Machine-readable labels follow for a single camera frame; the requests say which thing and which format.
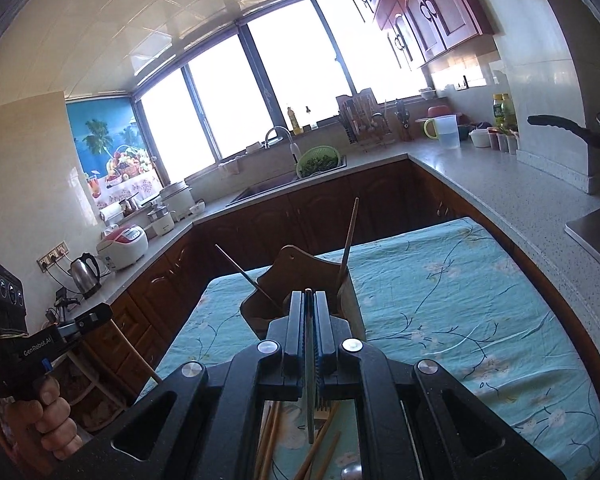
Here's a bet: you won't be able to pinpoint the brown wooden chopstick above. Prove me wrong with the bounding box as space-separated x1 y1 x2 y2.
337 196 360 287

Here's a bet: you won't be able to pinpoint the person's left hand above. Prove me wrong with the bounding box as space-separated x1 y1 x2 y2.
5 376 84 479

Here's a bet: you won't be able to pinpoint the light wooden chopstick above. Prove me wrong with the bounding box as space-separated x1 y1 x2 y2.
294 401 340 480
253 401 283 480

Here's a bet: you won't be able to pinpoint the dark chopstick in holder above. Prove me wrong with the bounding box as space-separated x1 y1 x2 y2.
214 244 284 313

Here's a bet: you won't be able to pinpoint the wooden utensil holder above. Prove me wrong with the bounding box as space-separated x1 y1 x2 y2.
240 245 366 340

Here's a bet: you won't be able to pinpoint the stainless electric kettle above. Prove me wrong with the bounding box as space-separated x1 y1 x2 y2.
69 252 102 299

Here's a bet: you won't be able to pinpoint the teal floral tablecloth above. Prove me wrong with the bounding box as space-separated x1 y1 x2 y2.
156 219 600 479

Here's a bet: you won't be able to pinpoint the white pink rice cooker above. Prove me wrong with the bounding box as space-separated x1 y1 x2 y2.
96 226 148 272

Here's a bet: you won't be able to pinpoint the white electric cooker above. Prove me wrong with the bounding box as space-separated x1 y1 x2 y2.
147 181 204 236

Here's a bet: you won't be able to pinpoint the green colander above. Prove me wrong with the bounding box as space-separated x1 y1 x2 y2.
296 145 341 179

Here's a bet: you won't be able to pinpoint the chrome sink faucet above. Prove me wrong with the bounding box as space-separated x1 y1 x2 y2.
263 126 301 164

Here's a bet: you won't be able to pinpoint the tropical fruit poster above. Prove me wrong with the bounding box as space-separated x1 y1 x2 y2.
66 96 162 210

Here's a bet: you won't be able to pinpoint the clear measuring jug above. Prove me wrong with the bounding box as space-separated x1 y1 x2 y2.
422 115 460 148

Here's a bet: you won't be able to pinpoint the yellow oil bottle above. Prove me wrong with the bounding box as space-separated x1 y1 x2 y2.
492 93 518 131

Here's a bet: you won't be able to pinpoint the wooden upper cabinets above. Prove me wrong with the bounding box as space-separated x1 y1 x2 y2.
354 0 494 66

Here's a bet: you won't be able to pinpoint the wall power socket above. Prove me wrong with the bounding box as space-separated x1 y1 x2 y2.
36 242 69 273

